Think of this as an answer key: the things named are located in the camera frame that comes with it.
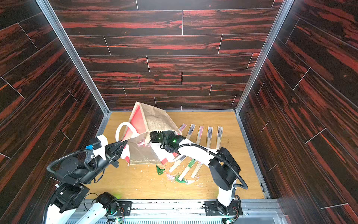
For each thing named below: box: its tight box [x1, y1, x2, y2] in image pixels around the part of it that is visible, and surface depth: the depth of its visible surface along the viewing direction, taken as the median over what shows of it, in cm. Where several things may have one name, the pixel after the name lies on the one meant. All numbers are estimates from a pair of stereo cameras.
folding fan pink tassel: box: [196, 125, 204, 145], surface depth 107 cm
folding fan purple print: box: [206, 126, 214, 148], surface depth 107 cm
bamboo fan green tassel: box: [156, 155, 187, 175], surface depth 90 cm
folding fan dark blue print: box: [216, 125, 224, 150], surface depth 106 cm
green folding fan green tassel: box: [174, 158, 197, 183], surface depth 87 cm
